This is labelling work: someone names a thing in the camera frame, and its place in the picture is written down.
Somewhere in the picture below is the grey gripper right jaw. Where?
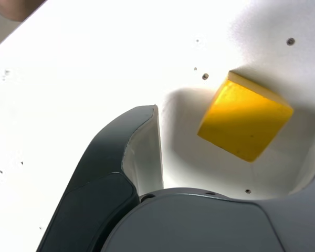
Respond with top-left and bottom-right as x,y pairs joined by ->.
102,138 -> 315,252

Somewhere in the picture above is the person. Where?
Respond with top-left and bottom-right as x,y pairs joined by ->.
0,0 -> 48,22

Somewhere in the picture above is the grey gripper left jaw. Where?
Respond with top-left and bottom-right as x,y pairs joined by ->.
36,104 -> 165,252

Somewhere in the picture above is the yellow cube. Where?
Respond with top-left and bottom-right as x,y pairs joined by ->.
197,70 -> 295,163

